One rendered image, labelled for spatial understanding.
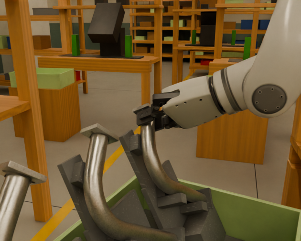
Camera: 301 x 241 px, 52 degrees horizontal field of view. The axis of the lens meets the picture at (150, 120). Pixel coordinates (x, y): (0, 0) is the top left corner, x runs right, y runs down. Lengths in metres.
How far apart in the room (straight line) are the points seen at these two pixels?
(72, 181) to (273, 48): 0.36
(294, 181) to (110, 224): 1.10
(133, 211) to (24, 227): 1.83
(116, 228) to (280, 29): 0.37
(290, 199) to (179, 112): 1.02
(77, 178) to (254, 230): 0.47
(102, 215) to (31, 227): 1.91
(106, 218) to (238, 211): 0.40
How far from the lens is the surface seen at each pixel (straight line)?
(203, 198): 0.77
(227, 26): 7.97
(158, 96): 0.58
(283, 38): 0.46
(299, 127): 1.40
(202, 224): 0.73
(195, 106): 0.58
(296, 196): 1.53
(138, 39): 10.85
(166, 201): 0.66
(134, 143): 0.63
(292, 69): 0.46
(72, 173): 0.53
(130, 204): 0.62
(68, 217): 2.43
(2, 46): 6.49
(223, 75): 0.56
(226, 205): 0.81
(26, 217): 2.51
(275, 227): 0.81
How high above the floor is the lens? 1.36
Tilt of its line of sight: 18 degrees down
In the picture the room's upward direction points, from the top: straight up
